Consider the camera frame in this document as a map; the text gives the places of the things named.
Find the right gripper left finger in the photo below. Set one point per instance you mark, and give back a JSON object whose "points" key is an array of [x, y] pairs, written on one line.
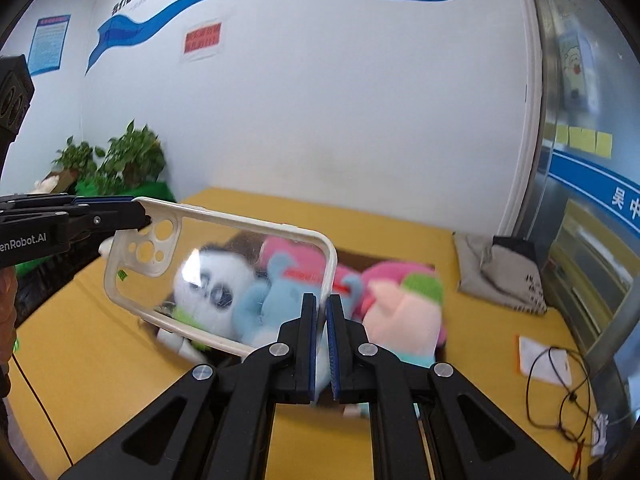
{"points": [[214, 423]]}

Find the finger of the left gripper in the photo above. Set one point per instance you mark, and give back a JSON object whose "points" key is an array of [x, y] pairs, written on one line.
{"points": [[105, 204], [75, 222]]}

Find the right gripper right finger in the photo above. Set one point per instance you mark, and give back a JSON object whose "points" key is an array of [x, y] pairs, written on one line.
{"points": [[427, 422]]}

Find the pig plush teal pants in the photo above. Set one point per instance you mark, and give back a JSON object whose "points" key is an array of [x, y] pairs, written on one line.
{"points": [[406, 317]]}

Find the clear white phone case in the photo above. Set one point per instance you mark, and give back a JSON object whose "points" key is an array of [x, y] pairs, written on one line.
{"points": [[141, 266]]}

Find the person's left hand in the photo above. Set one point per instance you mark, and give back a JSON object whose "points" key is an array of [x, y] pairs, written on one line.
{"points": [[8, 283]]}

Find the potted green plant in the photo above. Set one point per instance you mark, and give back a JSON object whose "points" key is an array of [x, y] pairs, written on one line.
{"points": [[134, 157]]}

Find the white paper sheet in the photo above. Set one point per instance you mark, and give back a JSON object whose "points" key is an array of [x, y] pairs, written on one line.
{"points": [[544, 363]]}

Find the blue plush toy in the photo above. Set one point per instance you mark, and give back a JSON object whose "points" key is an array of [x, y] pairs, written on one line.
{"points": [[269, 302]]}

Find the panda plush toy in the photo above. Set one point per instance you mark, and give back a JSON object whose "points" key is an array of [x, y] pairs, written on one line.
{"points": [[207, 286]]}

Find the grey folded cloth bag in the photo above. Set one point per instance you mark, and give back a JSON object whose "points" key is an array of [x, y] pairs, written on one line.
{"points": [[502, 270]]}

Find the yellow sticky notes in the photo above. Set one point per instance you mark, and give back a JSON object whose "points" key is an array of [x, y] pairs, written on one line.
{"points": [[584, 139]]}

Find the cartoon sheep poster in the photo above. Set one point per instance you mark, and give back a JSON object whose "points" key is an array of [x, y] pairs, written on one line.
{"points": [[577, 71]]}

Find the blue wall poster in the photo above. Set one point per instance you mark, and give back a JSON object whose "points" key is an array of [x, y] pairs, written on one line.
{"points": [[46, 49]]}

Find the red wall notice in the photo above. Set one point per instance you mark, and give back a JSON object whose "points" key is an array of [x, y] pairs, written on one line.
{"points": [[201, 41]]}

